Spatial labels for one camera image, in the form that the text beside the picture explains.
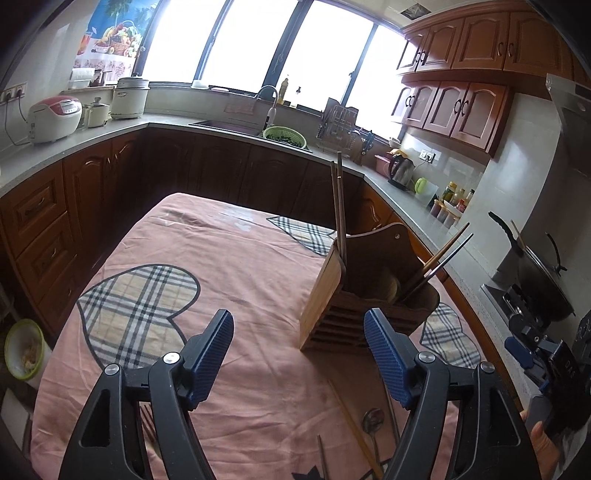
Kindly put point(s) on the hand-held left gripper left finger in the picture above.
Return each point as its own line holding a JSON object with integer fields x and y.
{"x": 210, "y": 360}

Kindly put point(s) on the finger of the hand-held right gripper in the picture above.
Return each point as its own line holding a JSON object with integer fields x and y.
{"x": 539, "y": 379}
{"x": 517, "y": 351}

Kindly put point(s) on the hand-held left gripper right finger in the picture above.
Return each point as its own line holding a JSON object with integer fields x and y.
{"x": 388, "y": 355}

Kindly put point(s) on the metal chopstick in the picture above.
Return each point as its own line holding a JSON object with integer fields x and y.
{"x": 392, "y": 415}

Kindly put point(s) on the wooden utensil holder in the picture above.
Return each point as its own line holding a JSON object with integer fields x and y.
{"x": 323, "y": 314}

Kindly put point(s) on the dark chopstick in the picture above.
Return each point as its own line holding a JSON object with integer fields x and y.
{"x": 444, "y": 263}
{"x": 322, "y": 457}

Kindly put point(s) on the light wooden chopstick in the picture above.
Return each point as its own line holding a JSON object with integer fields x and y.
{"x": 448, "y": 247}

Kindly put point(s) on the person's right hand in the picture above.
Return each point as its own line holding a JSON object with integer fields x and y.
{"x": 542, "y": 445}

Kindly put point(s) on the gas stove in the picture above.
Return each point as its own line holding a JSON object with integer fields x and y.
{"x": 512, "y": 304}

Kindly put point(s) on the metal spoon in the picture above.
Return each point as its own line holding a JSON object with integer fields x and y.
{"x": 373, "y": 420}

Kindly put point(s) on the black wok with lid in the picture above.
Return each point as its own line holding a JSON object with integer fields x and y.
{"x": 540, "y": 286}

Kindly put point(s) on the pink plaid-heart tablecloth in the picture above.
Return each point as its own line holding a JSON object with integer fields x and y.
{"x": 258, "y": 286}

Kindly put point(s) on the seasoning jars set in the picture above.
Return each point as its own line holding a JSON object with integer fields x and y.
{"x": 447, "y": 216}

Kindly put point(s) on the white jug green lid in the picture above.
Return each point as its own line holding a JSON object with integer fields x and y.
{"x": 425, "y": 188}

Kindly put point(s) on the steel electric kettle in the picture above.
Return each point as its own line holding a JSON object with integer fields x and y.
{"x": 400, "y": 173}

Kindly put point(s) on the green rimmed white bin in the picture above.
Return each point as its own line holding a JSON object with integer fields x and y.
{"x": 25, "y": 350}

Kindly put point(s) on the pink container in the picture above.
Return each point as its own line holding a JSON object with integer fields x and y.
{"x": 382, "y": 165}

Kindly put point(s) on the wooden lower cabinets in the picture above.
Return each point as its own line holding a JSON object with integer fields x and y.
{"x": 92, "y": 184}

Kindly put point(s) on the wooden cabinets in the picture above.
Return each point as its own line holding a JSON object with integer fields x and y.
{"x": 480, "y": 46}
{"x": 92, "y": 184}

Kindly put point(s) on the kitchen tool stand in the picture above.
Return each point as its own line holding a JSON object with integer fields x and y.
{"x": 369, "y": 143}

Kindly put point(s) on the dish rack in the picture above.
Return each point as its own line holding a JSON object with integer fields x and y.
{"x": 339, "y": 127}

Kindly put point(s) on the kitchen sink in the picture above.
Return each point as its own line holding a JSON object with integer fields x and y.
{"x": 226, "y": 127}

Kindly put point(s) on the range hood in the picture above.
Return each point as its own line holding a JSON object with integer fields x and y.
{"x": 575, "y": 124}

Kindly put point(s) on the green colander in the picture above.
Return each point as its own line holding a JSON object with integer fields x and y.
{"x": 284, "y": 137}

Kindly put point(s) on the grey kitchen countertop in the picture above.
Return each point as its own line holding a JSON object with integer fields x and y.
{"x": 115, "y": 131}

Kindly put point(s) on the metal faucet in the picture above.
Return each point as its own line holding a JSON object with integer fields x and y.
{"x": 272, "y": 113}

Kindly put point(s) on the small white pot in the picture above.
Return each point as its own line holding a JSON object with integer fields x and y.
{"x": 97, "y": 115}

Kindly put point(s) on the dark bottle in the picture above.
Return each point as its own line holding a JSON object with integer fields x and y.
{"x": 298, "y": 98}

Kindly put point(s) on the large white cooker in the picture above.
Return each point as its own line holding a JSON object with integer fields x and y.
{"x": 129, "y": 99}

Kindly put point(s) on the white bowl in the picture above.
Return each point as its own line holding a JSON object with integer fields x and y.
{"x": 199, "y": 84}

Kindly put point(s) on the yellow bottle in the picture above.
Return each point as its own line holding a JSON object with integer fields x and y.
{"x": 285, "y": 90}

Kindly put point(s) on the white red rice cooker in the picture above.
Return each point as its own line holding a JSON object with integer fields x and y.
{"x": 55, "y": 120}

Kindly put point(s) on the wooden upper cabinets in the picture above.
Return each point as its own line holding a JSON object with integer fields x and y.
{"x": 480, "y": 46}

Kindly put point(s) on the kitchen window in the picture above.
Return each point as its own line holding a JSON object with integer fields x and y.
{"x": 240, "y": 41}

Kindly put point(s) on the ceiling vent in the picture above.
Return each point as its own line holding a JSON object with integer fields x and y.
{"x": 415, "y": 10}

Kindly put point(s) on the white wall outlet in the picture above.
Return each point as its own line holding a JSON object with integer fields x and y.
{"x": 427, "y": 156}
{"x": 14, "y": 92}

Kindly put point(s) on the tropical fruit wall poster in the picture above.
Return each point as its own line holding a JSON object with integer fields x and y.
{"x": 115, "y": 37}

